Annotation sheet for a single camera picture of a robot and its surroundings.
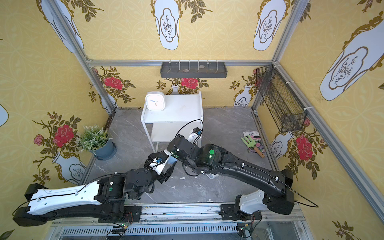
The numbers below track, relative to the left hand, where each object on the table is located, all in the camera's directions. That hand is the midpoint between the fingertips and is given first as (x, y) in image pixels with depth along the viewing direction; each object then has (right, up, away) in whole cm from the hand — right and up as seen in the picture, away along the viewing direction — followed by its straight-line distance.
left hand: (172, 158), depth 65 cm
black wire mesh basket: (+61, +23, +18) cm, 68 cm away
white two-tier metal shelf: (+4, +21, +10) cm, 23 cm away
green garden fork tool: (+48, +1, +36) cm, 60 cm away
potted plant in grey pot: (-44, +7, +16) cm, 47 cm away
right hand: (0, +2, 0) cm, 2 cm away
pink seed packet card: (+53, +6, +40) cm, 66 cm away
